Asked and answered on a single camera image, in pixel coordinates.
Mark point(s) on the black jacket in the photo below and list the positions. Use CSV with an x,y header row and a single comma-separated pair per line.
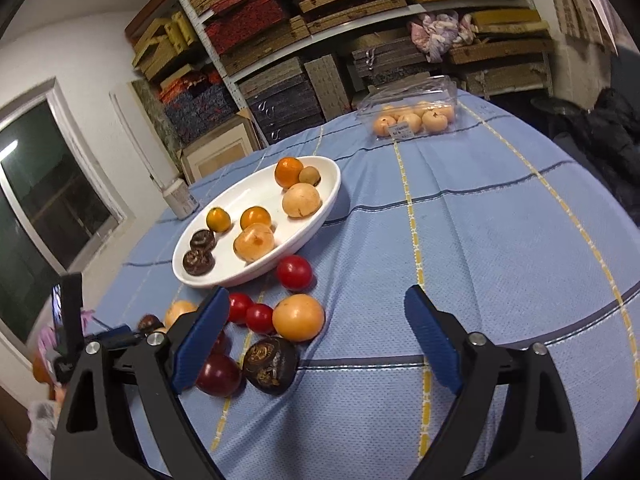
x,y
615,135

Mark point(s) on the stack of blue patterned boxes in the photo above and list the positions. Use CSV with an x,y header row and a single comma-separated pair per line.
x,y
200,110

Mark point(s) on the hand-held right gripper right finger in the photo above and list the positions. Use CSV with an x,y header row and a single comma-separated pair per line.
x,y
432,342

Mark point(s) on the white metal shelf rack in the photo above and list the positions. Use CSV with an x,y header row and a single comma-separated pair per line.
x,y
226,80

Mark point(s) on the white framed window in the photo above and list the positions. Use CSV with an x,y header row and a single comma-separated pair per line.
x,y
40,200

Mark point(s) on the white jar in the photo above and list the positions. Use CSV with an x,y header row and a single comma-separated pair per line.
x,y
179,201

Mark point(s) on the dark red plum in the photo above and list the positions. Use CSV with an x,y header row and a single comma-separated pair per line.
x,y
220,375
221,342

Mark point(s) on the pink cloth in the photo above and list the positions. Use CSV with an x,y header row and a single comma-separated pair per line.
x,y
45,340

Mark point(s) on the tan passion fruit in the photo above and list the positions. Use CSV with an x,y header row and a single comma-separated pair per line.
x,y
177,312
254,243
301,201
298,317

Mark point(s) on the black round lid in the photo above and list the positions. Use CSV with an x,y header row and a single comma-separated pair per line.
x,y
555,105

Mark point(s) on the white leaning board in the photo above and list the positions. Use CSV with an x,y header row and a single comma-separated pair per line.
x,y
135,135

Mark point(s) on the dark brown water chestnut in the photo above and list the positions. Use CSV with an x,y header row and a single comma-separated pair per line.
x,y
149,322
198,262
202,240
270,365

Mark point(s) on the clear plastic clamshell box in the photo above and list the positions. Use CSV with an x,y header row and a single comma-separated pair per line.
x,y
400,91

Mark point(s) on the orange tangerine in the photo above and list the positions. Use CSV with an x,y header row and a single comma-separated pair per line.
x,y
255,216
289,172

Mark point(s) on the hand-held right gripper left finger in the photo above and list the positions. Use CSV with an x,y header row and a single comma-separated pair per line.
x,y
200,345

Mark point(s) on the small yellow-orange tangerine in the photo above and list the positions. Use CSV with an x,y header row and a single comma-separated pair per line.
x,y
218,220

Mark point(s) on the pink plastic bag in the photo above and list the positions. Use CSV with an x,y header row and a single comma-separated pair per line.
x,y
440,35

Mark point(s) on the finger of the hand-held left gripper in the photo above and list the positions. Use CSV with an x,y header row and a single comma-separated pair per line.
x,y
117,336

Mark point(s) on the small red plum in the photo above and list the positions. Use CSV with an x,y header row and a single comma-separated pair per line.
x,y
259,319
294,273
241,307

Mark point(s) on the green marbled panel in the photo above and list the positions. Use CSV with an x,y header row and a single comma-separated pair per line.
x,y
150,110

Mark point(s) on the cardboard box with frame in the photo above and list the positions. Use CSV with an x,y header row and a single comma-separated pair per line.
x,y
220,147

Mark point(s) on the stack of dark grey boxes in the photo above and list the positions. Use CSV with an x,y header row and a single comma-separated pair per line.
x,y
280,100

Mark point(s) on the stack of worn brown boxes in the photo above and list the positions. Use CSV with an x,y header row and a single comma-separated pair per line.
x,y
505,55

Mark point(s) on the stack of tan woven boxes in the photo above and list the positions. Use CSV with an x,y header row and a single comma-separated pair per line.
x,y
160,50

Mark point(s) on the beige patterned curtain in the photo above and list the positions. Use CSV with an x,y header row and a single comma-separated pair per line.
x,y
575,0

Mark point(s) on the red patterned box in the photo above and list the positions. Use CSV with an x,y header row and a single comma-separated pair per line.
x,y
240,22

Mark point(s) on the tan perforated upright box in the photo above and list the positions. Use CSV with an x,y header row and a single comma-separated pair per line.
x,y
327,87

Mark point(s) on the white oval plate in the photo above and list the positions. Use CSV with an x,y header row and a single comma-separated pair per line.
x,y
235,195

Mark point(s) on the stack of brown flat boxes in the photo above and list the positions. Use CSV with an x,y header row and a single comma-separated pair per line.
x,y
350,2

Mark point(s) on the stack of dark wooden boxes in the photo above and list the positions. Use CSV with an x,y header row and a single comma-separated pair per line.
x,y
387,60

